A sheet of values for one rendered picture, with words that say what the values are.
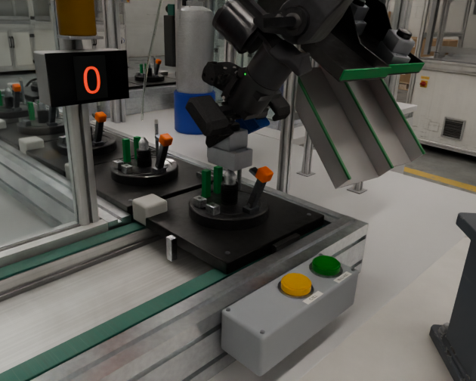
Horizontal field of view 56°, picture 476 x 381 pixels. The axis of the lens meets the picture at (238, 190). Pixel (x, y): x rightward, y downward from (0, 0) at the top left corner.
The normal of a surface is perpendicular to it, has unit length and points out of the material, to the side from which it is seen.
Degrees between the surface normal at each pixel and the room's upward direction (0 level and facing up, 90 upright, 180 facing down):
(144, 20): 90
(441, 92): 90
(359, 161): 45
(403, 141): 90
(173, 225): 0
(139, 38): 90
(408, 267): 0
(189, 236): 0
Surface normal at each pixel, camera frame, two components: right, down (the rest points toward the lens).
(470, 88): -0.73, 0.23
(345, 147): 0.43, -0.43
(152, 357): 0.71, 0.29
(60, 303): 0.04, -0.93
